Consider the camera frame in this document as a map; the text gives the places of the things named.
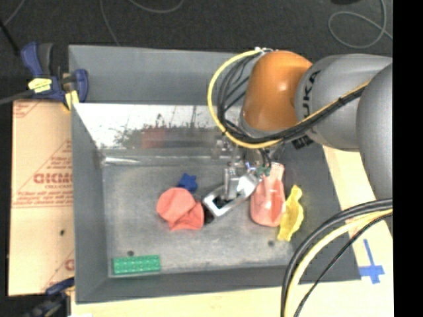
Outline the silver metal open box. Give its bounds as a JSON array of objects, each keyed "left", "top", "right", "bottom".
[{"left": 202, "top": 173, "right": 259, "bottom": 218}]

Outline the small blue toy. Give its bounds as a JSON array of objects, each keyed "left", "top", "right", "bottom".
[{"left": 177, "top": 172, "right": 199, "bottom": 193}]

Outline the crumpled pink cloth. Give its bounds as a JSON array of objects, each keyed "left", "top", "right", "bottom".
[{"left": 155, "top": 187, "right": 206, "bottom": 232}]

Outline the yellow cloth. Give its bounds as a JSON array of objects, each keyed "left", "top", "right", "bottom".
[{"left": 276, "top": 184, "right": 305, "bottom": 242}]

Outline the grey metal bin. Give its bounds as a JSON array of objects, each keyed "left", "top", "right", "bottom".
[{"left": 67, "top": 44, "right": 362, "bottom": 303}]

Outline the green flat studded block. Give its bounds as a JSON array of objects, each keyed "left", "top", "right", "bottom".
[{"left": 112, "top": 254, "right": 163, "bottom": 275}]

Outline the brown cardboard board, red print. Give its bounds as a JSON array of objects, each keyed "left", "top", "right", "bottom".
[{"left": 7, "top": 98, "right": 76, "bottom": 297}]

